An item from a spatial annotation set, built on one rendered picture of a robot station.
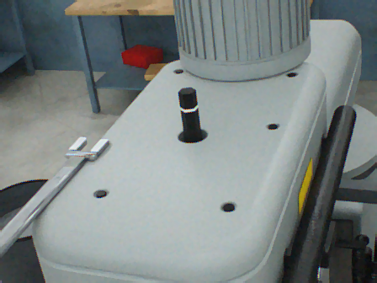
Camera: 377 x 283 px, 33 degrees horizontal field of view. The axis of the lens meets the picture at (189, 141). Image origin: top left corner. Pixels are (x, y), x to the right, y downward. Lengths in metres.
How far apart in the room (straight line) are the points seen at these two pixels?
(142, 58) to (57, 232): 4.66
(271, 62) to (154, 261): 0.39
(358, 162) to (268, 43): 0.50
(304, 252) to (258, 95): 0.24
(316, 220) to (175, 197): 0.18
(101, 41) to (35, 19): 0.67
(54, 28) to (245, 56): 5.24
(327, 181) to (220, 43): 0.24
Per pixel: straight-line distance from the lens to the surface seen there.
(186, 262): 0.60
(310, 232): 0.75
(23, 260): 3.00
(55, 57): 6.22
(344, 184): 1.13
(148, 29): 5.65
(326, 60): 1.29
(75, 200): 0.70
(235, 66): 0.90
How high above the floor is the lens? 2.27
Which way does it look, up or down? 29 degrees down
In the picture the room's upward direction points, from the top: 8 degrees counter-clockwise
